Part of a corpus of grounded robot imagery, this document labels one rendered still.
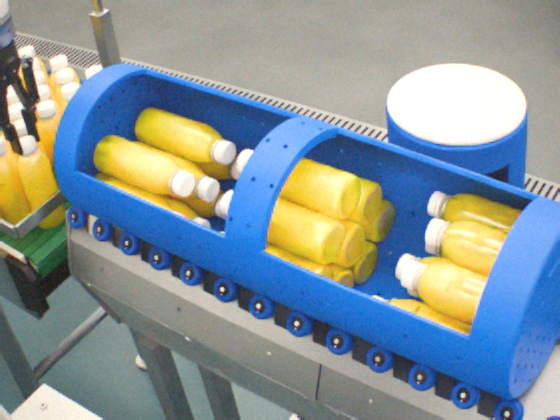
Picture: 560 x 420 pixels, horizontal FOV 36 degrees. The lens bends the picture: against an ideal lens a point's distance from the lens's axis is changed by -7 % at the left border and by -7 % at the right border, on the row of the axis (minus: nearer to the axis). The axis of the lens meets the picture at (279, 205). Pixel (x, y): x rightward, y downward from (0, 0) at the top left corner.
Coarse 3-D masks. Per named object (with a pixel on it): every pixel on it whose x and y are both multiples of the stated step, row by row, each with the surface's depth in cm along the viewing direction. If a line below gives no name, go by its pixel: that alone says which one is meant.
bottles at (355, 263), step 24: (144, 144) 161; (192, 168) 154; (216, 168) 159; (144, 192) 151; (192, 192) 154; (216, 192) 154; (192, 216) 155; (216, 216) 160; (384, 216) 144; (360, 240) 140; (312, 264) 133; (336, 264) 139; (360, 264) 142; (408, 288) 138; (432, 312) 122
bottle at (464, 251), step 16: (448, 224) 128; (464, 224) 125; (480, 224) 125; (448, 240) 125; (464, 240) 124; (480, 240) 123; (496, 240) 122; (448, 256) 126; (464, 256) 124; (480, 256) 122; (496, 256) 121; (480, 272) 124
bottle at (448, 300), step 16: (416, 272) 123; (432, 272) 121; (448, 272) 120; (464, 272) 120; (416, 288) 124; (432, 288) 120; (448, 288) 119; (464, 288) 118; (480, 288) 117; (432, 304) 121; (448, 304) 119; (464, 304) 117; (464, 320) 119
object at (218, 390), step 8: (200, 368) 210; (208, 376) 210; (216, 376) 209; (208, 384) 213; (216, 384) 210; (224, 384) 213; (208, 392) 215; (216, 392) 213; (224, 392) 214; (232, 392) 218; (208, 400) 218; (216, 400) 216; (224, 400) 216; (232, 400) 219; (216, 408) 219; (224, 408) 217; (232, 408) 220; (216, 416) 222; (224, 416) 219; (232, 416) 221
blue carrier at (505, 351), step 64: (128, 64) 160; (64, 128) 151; (128, 128) 167; (256, 128) 159; (320, 128) 135; (64, 192) 157; (256, 192) 129; (384, 192) 147; (448, 192) 139; (512, 192) 121; (192, 256) 142; (256, 256) 130; (384, 256) 148; (512, 256) 110; (320, 320) 133; (384, 320) 120; (512, 320) 108; (512, 384) 114
